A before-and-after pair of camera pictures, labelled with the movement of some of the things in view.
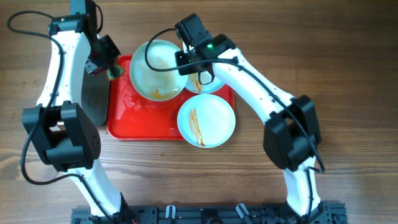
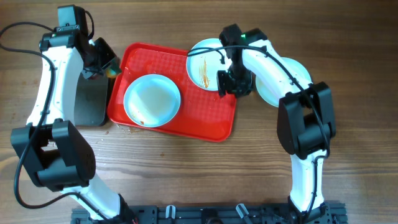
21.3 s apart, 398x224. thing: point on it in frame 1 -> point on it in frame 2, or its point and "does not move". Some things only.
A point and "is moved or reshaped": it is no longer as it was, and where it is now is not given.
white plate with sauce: (206, 121) is moved or reshaped
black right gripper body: (183, 60) -> (238, 79)
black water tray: (95, 96) does not move
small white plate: (192, 82) -> (152, 100)
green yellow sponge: (115, 71) does not move
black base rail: (323, 214) does not move
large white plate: (157, 86) -> (272, 95)
